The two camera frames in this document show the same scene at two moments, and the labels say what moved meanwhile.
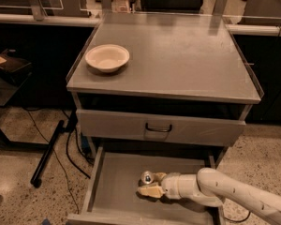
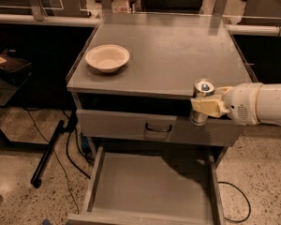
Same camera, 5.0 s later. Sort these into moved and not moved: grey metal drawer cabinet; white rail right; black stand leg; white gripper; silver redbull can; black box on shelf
Moved: white gripper; silver redbull can
Not moved: black stand leg; black box on shelf; grey metal drawer cabinet; white rail right
